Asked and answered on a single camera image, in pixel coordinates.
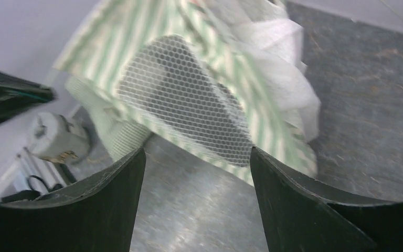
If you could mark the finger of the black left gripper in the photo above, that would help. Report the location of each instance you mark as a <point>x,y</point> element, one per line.
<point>19,95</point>

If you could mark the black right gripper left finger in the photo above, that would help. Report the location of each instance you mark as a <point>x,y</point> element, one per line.
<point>94,214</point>

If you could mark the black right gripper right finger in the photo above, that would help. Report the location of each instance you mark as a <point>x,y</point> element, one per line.
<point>300,213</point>

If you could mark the green striped pet tent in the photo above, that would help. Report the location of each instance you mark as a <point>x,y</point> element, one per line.
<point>214,78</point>

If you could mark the green checked pet cushion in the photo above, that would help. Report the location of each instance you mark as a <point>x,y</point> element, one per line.
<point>119,137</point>

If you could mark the aluminium rail frame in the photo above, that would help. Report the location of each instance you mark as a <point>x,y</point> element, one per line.
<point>20,169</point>

